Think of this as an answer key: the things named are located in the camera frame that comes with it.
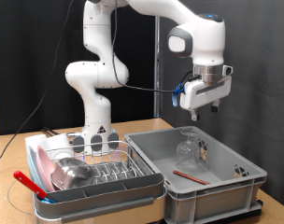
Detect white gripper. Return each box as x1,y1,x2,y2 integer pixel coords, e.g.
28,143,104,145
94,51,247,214
178,75,233,122

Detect clear wine glass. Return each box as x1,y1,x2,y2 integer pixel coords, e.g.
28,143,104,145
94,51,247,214
175,128,201,172

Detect brown wooden stick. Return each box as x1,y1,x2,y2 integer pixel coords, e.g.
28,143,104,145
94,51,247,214
172,169,211,186

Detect stainless steel pot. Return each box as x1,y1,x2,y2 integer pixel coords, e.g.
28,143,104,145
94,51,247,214
50,157,96,190

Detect pink plastic plate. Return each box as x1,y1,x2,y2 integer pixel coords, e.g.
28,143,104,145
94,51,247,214
35,145,58,192

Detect dark oval rack clip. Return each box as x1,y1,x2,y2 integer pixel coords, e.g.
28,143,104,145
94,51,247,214
72,134,86,154

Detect dark grey backdrop panel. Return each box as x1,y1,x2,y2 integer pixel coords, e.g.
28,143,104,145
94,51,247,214
159,0,284,211

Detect grey plastic crate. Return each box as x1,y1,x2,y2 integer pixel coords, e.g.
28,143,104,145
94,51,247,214
124,125,268,224

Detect white box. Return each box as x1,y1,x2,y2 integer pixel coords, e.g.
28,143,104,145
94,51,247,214
38,133,75,161

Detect grey cutlery holder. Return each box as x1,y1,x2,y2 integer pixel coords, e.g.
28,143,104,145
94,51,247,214
34,173,165,214

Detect light blue plastic plate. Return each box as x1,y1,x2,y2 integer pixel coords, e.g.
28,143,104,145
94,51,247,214
27,145,45,190

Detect black backdrop curtain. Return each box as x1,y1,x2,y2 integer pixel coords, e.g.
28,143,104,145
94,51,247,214
0,0,157,136

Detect blue cable strap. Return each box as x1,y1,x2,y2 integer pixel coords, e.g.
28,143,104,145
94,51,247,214
171,82,187,107

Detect aluminium frame post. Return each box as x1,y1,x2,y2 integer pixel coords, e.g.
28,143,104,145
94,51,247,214
153,15,162,119

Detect black camera cable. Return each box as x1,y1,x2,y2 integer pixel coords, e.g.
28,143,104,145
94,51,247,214
111,0,202,93

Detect steel wire dish rack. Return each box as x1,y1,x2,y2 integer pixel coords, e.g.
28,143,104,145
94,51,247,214
32,140,168,224

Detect black cables on table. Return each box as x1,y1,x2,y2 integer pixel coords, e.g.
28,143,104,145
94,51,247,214
40,126,61,138

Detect blue handled utensil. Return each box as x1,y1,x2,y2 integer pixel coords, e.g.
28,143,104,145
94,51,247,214
40,196,58,205

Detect long hanging black cable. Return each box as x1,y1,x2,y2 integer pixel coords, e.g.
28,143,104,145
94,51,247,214
0,0,75,164

